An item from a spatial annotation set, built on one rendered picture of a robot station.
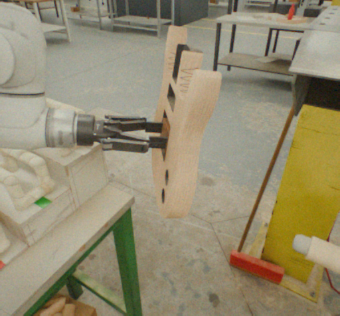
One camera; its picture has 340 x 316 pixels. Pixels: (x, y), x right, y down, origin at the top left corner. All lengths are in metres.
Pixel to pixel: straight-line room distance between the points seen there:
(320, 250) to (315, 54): 0.26
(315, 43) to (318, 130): 1.05
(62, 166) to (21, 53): 0.35
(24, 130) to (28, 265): 0.37
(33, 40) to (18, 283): 0.56
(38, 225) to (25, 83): 0.40
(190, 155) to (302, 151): 0.88
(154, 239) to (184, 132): 1.53
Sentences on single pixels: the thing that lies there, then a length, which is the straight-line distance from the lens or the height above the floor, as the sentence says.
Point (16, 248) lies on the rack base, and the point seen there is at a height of 0.94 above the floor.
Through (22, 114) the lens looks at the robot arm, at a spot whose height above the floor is 1.32.
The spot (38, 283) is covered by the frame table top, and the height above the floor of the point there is 0.93.
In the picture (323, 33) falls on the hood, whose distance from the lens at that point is 0.30.
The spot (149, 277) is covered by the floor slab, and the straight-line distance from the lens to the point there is 1.86.
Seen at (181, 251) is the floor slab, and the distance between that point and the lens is 1.95.
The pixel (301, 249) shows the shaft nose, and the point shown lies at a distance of 0.44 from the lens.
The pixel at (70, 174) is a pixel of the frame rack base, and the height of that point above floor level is 1.06.
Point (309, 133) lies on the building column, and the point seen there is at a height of 0.96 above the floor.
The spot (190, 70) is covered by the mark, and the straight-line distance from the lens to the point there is 0.60.
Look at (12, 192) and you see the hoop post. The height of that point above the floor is 1.09.
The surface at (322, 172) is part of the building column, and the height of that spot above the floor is 0.79.
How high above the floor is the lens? 1.58
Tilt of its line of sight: 33 degrees down
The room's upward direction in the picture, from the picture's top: straight up
